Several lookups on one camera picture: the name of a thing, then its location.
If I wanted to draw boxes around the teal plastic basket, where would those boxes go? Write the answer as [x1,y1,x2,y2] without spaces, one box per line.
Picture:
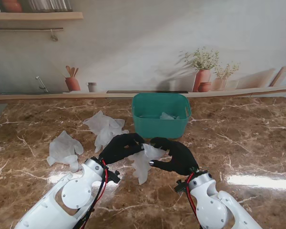
[131,93,192,140]

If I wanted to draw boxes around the terracotta utensil pot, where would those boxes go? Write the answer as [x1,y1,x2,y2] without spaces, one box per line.
[64,65,82,92]

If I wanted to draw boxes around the metal wall rail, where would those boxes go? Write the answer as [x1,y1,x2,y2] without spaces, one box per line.
[0,27,64,31]

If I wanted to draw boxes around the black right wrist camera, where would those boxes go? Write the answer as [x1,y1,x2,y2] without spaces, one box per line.
[174,180,188,193]

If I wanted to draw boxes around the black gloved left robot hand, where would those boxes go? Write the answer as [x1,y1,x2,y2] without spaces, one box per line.
[99,133,145,166]

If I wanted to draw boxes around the row of glass jars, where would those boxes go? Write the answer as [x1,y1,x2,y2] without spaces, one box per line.
[28,0,73,12]

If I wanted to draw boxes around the wooden wall shelf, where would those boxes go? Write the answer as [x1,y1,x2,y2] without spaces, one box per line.
[0,11,83,21]

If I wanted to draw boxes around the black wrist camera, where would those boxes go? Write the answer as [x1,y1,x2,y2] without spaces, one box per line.
[109,170,121,184]
[174,180,188,193]

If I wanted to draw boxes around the small round terracotta pot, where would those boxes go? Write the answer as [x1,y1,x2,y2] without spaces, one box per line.
[197,82,212,93]

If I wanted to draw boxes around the terracotta pot on shelf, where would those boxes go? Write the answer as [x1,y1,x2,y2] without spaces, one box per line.
[2,0,23,13]

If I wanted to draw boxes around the glass vase with flowers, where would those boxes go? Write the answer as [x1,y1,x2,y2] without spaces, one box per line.
[212,62,241,91]

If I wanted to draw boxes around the red black arm cables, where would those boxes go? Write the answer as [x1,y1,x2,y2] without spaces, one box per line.
[71,159,109,229]
[185,173,203,229]

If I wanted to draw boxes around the red black left arm cables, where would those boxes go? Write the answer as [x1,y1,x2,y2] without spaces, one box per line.
[71,159,109,229]

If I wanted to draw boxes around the long wooden ledge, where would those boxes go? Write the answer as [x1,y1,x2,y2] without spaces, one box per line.
[0,83,286,105]

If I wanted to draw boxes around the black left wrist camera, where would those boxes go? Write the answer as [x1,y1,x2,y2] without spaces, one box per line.
[109,170,121,184]

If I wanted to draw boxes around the red black right arm cables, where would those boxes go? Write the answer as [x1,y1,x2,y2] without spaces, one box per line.
[185,173,203,229]

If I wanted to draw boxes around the metal faucet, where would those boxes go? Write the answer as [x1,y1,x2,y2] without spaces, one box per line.
[35,75,49,93]

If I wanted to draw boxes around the tall terracotta vase with plant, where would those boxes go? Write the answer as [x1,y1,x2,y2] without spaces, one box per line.
[178,46,220,93]

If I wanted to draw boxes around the grey mug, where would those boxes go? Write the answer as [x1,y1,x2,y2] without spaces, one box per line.
[86,82,98,93]

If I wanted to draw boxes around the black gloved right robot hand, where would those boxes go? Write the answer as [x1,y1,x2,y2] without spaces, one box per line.
[149,137,198,176]

